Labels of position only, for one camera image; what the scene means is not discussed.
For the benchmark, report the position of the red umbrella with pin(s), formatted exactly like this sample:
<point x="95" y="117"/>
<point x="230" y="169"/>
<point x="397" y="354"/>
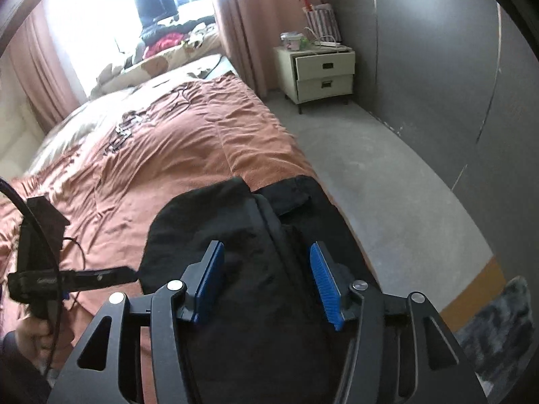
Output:
<point x="304" y="2"/>

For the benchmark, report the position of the cream padded headboard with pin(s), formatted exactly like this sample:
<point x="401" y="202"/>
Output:
<point x="12" y="134"/>

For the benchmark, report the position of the pile of clothes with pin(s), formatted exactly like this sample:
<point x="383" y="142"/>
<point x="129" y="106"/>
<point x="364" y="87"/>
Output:
<point x="168" y="42"/>

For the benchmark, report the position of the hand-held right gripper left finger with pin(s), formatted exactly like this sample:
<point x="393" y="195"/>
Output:
<point x="208" y="286"/>

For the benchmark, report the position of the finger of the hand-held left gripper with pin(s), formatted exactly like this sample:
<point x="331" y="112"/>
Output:
<point x="101" y="277"/>

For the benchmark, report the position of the striped paper bag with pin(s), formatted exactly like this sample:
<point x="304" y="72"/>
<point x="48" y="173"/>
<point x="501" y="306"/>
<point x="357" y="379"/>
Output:
<point x="322" y="23"/>

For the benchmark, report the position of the pink curtain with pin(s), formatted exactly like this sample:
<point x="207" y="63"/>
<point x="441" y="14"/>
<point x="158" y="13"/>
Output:
<point x="252" y="29"/>
<point x="46" y="71"/>

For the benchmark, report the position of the grey fuzzy rug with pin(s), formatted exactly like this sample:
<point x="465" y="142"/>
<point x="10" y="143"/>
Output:
<point x="497" y="336"/>

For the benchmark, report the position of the person's left hand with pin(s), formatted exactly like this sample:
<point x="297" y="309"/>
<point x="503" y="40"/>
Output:
<point x="33" y="341"/>

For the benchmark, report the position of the scattered small dark clips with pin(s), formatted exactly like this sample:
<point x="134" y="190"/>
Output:
<point x="122" y="128"/>

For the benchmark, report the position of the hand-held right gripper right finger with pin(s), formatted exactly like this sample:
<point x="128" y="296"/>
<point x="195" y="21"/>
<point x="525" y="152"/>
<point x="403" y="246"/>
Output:
<point x="326" y="286"/>

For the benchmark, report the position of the white power strip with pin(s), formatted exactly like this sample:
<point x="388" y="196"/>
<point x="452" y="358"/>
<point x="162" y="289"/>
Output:
<point x="330" y="44"/>

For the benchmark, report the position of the beige duvet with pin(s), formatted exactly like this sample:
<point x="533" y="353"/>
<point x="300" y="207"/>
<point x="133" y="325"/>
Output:
<point x="75" y="122"/>

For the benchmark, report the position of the bright window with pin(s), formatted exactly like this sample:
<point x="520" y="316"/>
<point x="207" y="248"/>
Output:
<point x="97" y="21"/>

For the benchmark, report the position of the white nightstand drawer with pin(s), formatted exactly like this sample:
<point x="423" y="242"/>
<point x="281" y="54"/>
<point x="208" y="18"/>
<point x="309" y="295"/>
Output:
<point x="311" y="88"/>
<point x="311" y="67"/>

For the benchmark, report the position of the white nightstand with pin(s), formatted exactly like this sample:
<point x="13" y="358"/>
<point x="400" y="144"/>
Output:
<point x="286" y="75"/>

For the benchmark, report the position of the clear plastic jar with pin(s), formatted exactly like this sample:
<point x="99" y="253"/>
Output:
<point x="290" y="41"/>

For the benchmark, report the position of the black pants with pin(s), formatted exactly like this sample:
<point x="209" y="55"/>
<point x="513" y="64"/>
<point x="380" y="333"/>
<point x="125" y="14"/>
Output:
<point x="252" y="269"/>

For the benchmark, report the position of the rust orange blanket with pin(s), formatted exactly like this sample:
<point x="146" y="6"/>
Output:
<point x="189" y="134"/>

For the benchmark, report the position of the person's left forearm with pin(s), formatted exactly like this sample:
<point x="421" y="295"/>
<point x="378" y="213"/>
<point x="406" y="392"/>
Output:
<point x="17" y="376"/>

